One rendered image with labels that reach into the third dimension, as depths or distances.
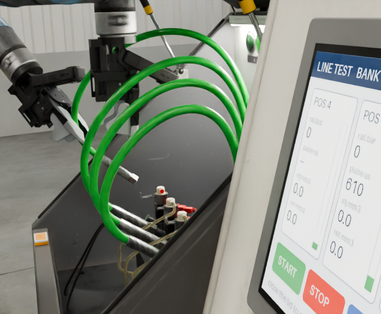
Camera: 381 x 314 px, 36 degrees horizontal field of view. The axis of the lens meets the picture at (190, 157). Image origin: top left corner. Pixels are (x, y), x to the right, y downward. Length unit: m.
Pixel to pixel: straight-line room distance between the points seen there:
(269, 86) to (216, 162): 0.80
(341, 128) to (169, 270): 0.37
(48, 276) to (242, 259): 0.56
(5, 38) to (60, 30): 6.37
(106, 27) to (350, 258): 0.68
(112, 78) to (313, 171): 0.55
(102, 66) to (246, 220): 0.46
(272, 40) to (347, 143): 0.25
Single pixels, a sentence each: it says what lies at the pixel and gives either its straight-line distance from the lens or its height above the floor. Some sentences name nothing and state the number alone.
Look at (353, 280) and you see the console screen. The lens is 0.53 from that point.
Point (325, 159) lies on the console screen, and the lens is 0.59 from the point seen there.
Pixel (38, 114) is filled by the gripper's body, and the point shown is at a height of 1.25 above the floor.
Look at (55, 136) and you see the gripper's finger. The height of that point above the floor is 1.21.
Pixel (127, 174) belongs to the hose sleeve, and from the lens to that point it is 1.24.
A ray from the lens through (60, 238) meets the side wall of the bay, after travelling 1.50.
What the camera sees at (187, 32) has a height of 1.41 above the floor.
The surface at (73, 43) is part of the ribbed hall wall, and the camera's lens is 7.76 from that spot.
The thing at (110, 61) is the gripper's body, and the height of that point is 1.37.
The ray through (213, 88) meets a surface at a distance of 0.98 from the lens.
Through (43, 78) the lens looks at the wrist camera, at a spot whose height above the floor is 1.33.
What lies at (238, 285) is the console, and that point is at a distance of 0.76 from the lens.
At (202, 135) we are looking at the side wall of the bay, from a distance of 1.50.
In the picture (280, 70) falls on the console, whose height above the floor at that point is 1.38.
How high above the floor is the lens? 1.46
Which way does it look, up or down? 14 degrees down
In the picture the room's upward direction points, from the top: 2 degrees counter-clockwise
